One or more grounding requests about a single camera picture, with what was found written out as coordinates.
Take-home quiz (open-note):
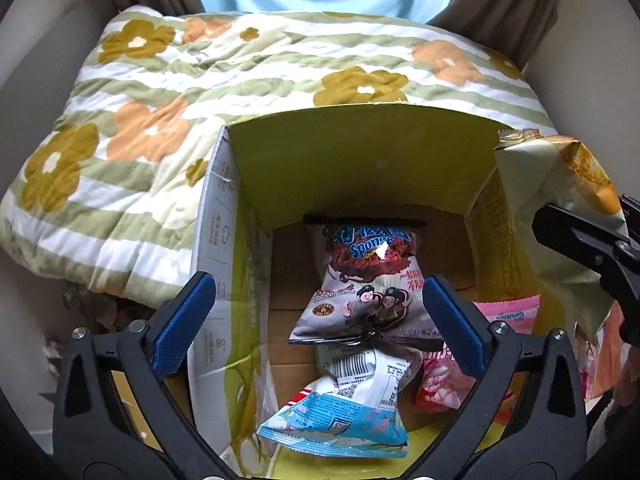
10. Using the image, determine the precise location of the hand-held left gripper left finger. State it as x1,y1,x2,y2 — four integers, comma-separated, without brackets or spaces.
50,271,236,480

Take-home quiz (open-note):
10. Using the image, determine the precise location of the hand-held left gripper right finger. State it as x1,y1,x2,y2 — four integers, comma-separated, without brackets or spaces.
400,275,588,480

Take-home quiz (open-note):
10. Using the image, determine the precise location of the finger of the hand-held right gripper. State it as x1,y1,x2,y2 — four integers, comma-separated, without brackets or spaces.
620,194,640,236
531,202,640,308

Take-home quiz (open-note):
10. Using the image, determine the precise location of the cream and orange snack packet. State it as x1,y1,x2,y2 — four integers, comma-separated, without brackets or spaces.
492,127,631,343

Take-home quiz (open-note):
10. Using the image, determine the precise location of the brown chocolate snack packet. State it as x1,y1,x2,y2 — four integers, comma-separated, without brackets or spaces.
289,214,446,347

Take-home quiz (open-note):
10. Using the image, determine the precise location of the green and yellow cardboard box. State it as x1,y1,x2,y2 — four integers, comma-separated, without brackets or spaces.
162,101,576,480

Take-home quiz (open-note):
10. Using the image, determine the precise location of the pink snack packet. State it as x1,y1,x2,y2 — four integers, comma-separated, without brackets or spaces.
412,295,542,413

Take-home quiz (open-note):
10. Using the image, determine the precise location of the white barcode snack packet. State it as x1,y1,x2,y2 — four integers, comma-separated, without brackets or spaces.
315,342,423,413

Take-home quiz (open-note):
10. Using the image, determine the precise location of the blue snack packet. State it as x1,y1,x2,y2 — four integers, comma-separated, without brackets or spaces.
257,387,410,460

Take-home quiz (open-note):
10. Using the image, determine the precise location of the floral striped blanket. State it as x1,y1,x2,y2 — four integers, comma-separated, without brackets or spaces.
0,5,558,311

